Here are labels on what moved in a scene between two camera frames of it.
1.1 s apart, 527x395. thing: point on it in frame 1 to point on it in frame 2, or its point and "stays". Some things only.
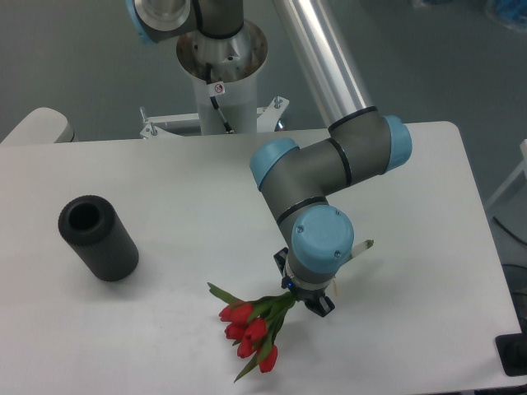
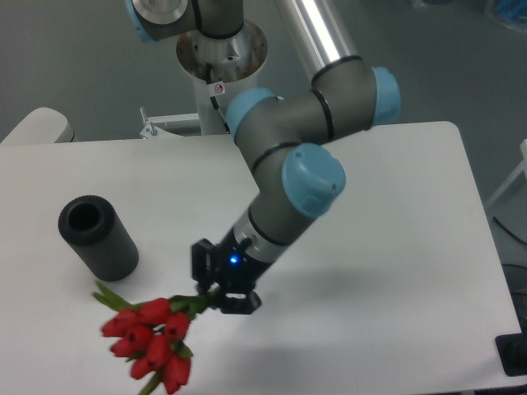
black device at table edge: [512, 351] stays
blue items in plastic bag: [511, 13] stays
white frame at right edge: [522, 166] stays
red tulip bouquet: [254, 324] to [148, 336]
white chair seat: [43, 126] stays
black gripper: [314, 299] to [235, 270]
